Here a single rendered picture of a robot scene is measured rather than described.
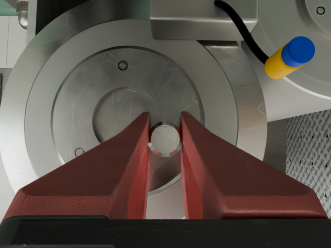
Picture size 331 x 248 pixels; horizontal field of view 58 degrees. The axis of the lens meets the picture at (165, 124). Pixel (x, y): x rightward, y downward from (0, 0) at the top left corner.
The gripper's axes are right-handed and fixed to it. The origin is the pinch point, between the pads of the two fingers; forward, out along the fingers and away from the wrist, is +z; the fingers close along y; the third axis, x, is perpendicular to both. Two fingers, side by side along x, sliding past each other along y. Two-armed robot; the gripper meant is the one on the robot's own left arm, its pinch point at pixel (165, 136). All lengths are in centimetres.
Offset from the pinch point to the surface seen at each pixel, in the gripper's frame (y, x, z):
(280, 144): -18.8, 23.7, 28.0
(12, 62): 148, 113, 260
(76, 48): 4.8, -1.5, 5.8
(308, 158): -16.0, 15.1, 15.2
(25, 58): 7.8, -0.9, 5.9
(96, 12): 3.9, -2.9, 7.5
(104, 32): 3.3, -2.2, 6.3
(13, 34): 148, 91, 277
